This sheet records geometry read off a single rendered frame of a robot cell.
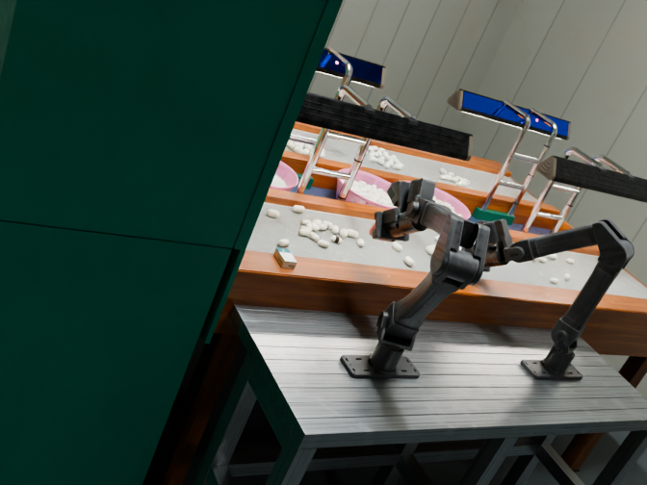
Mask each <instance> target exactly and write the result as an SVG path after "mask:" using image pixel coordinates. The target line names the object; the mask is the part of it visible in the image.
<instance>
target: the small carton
mask: <svg viewBox="0 0 647 485"><path fill-rule="evenodd" d="M273 255H274V256H275V258H276V259H277V261H278V263H279V264H280V265H281V266H282V267H283V268H295V267H296V265H297V261H296V259H295V258H294V256H293V255H292V253H291V252H290V250H289V249H286V248H278V247H277V248H276V249H275V251H274V253H273Z"/></svg>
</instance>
